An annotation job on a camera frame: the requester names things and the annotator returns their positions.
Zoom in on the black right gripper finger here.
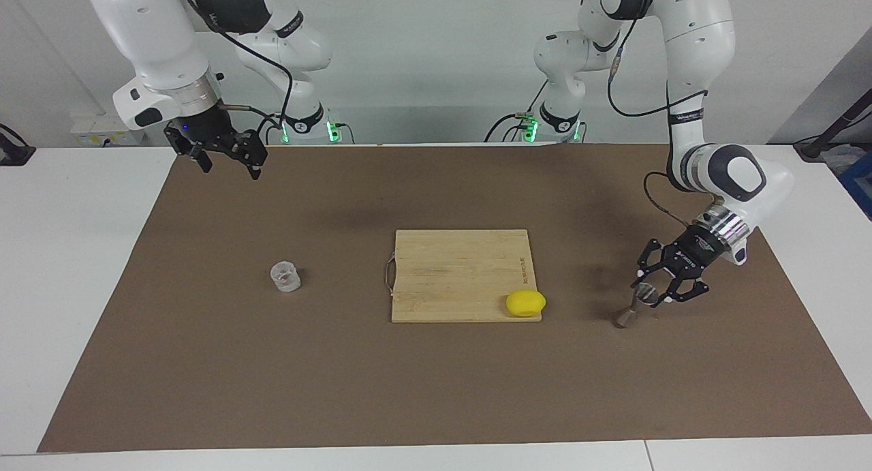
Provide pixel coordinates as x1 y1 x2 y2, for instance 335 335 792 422
232 129 269 181
178 141 213 174

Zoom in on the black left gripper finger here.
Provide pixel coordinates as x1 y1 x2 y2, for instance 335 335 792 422
630 238 680 289
662 275 711 306

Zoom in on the steel double jigger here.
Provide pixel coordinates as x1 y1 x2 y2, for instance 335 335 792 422
613 284 660 329

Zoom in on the small clear glass cup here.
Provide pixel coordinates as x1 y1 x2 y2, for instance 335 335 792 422
270 260 302 293

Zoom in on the yellow lemon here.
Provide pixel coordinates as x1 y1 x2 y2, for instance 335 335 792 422
505 290 547 318

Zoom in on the black tripod leg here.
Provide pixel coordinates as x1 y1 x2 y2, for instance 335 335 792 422
794 86 872 162

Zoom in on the blue crate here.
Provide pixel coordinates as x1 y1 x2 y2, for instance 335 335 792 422
839 149 872 221

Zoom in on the black stand foot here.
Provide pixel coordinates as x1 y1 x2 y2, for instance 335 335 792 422
0 123 36 166

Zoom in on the bamboo cutting board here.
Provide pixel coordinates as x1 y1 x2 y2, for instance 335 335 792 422
385 229 544 324

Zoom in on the brown table mat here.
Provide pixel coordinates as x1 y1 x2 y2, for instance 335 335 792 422
37 144 872 453

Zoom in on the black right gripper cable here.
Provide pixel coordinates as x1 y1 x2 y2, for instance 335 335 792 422
181 0 294 146

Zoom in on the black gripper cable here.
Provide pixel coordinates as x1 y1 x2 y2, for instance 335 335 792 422
181 0 294 146
605 0 723 230

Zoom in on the white wall socket box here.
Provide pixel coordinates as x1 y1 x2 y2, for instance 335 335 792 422
70 113 147 148

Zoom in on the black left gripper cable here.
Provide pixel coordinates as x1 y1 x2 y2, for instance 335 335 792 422
605 0 723 230

